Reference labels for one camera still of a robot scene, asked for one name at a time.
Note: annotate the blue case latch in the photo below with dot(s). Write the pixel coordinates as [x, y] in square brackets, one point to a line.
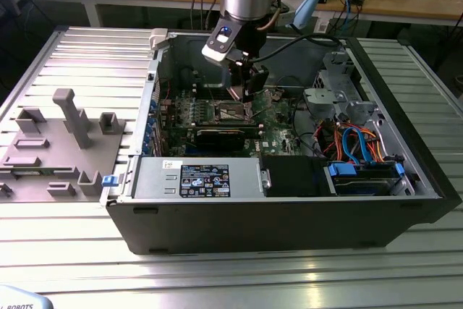
[109, 181]

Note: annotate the blue disk carrier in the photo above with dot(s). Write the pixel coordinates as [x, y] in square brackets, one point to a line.
[341, 170]

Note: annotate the grey parts rack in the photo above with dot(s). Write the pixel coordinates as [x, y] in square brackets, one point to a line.
[54, 150]

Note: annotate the blue card retention clip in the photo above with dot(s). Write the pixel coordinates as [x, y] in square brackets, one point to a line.
[153, 106]
[145, 149]
[150, 121]
[147, 135]

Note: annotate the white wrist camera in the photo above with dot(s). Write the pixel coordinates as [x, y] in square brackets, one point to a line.
[222, 39]

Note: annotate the RAM slot white clips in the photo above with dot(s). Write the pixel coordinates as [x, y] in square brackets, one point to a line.
[217, 86]
[217, 93]

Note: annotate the green motherboard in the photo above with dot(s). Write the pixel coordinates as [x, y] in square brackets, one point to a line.
[275, 131]

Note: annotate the CPU socket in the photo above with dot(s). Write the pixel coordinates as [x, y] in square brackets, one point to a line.
[228, 113]

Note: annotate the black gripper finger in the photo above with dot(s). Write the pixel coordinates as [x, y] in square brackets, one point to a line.
[257, 79]
[235, 72]

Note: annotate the black PC case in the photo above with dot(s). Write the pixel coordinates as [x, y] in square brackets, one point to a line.
[253, 225]

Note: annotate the grey power supply unit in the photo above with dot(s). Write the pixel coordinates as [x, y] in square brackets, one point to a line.
[152, 178]

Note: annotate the white label card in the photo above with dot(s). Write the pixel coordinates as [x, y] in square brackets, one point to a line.
[320, 27]

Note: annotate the black graphics card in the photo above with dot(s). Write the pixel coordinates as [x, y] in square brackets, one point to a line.
[220, 140]

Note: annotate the grey metal drive cage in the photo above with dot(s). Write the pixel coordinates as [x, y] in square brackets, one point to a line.
[318, 97]

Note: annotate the pale blue teach pendant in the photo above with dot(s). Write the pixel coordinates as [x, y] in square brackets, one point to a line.
[21, 298]

